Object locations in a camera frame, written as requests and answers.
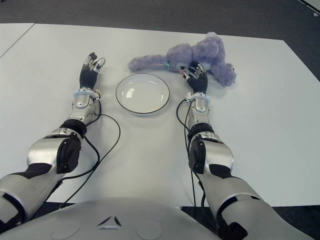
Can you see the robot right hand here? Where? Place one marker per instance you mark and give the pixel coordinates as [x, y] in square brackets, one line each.
[198, 83]

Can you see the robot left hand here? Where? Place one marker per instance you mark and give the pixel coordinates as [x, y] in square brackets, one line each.
[88, 76]

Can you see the purple plush bunny doll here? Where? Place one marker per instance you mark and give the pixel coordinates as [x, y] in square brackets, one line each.
[180, 52]

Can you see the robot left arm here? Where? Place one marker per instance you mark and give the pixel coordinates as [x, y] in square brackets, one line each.
[42, 150]

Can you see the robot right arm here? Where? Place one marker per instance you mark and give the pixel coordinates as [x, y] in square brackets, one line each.
[217, 150]

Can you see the white plate black rim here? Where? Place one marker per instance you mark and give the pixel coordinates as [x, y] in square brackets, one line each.
[142, 95]

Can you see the grey robot torso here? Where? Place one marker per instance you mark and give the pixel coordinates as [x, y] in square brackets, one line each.
[150, 220]

